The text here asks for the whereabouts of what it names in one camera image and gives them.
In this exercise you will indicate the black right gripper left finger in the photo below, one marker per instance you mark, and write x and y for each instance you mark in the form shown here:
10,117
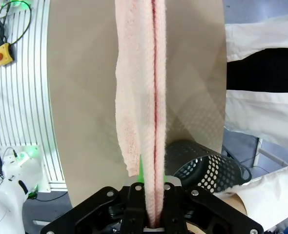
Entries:
134,207

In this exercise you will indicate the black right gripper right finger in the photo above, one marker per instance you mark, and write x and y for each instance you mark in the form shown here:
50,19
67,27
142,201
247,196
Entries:
183,209

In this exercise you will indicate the dark grey perforated basket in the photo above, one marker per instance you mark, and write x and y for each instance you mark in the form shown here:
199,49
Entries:
207,165

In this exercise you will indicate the pink terry towel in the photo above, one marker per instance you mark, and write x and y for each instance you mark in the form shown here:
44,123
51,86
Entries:
144,97

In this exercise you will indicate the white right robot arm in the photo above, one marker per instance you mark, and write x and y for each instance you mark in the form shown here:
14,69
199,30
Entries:
12,192

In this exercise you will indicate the person's left forearm white sleeve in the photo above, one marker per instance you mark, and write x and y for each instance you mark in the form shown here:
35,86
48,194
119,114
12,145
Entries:
271,195

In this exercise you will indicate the person's left hand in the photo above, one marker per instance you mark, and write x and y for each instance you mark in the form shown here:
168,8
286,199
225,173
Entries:
233,203

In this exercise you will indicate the person's body in white shirt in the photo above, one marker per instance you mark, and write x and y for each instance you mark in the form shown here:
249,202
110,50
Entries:
263,102

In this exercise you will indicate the slotted aluminium mounting plate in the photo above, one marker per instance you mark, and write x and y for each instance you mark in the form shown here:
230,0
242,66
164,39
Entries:
24,97

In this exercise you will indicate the yellow emergency stop button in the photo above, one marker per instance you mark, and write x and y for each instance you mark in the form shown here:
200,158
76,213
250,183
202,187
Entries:
2,54

